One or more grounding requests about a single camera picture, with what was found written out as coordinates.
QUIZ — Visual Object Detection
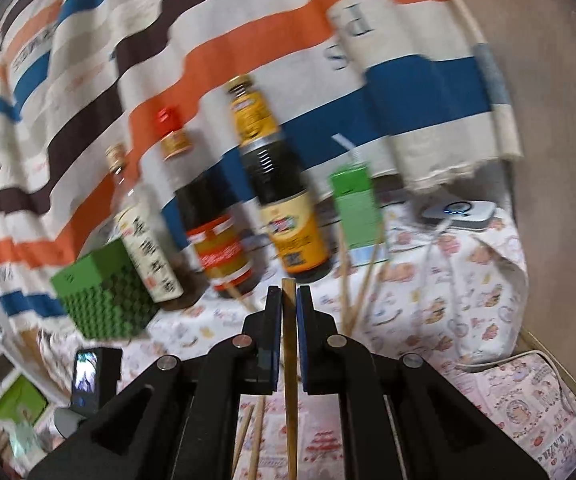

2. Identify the bamboo chopstick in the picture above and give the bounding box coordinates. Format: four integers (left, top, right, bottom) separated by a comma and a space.
248, 396, 266, 480
338, 226, 351, 334
282, 278, 299, 480
218, 274, 259, 313
344, 222, 384, 336
232, 404, 254, 476

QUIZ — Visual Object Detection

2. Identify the phone on stand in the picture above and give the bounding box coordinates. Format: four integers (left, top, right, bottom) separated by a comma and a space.
54, 347, 123, 439

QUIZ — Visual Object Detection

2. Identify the bear print cloth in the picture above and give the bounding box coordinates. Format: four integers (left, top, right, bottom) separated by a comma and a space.
115, 203, 528, 385

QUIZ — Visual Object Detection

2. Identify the green black checkered box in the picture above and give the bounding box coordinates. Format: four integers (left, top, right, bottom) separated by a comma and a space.
50, 240, 159, 340

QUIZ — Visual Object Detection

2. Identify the red cap sesame oil bottle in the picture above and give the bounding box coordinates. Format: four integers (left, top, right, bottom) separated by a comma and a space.
157, 107, 256, 298

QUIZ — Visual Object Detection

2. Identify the clear cooking wine bottle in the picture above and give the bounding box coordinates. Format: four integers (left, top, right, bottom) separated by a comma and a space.
106, 143, 202, 311

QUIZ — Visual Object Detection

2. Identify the white grey charger device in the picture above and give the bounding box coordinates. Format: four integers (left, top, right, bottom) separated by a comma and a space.
422, 200, 496, 231

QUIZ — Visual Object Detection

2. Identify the green drink carton with straw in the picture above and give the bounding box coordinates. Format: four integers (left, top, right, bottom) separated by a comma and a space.
329, 133, 387, 266

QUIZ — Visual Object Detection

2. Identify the yellow label oyster sauce bottle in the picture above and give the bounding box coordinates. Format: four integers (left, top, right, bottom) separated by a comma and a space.
226, 74, 331, 284

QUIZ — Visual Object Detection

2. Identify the striped Hermes Paris cloth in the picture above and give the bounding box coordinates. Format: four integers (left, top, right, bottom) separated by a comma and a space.
0, 0, 521, 330

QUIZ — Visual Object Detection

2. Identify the white cable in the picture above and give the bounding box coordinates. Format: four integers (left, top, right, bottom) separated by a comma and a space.
367, 219, 576, 424

